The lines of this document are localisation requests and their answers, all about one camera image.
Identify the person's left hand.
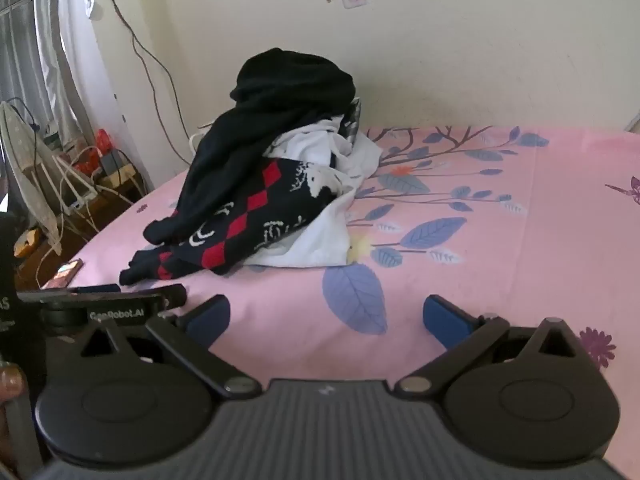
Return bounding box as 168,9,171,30
0,364,27,407

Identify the white curtain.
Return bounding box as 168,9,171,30
32,0,128,128

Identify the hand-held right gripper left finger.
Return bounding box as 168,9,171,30
75,295,264,402

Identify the folded ironing board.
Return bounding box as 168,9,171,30
0,101,64,257

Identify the grey plaid cloth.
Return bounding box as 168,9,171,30
342,99,364,150

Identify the smartphone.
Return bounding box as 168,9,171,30
41,258,84,291

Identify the pink floral bedsheet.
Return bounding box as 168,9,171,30
15,125,640,466

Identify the black garment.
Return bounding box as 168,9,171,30
142,47,357,246

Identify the red plastic object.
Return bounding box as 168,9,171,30
94,129,115,162

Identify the dark wall cable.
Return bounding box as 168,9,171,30
92,0,193,167

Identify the white garment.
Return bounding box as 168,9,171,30
247,114,383,268

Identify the yellow round object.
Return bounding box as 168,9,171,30
14,227,42,259

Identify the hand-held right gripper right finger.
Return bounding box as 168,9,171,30
394,295,583,402

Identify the black red diamond sweater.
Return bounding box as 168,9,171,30
120,157,351,286

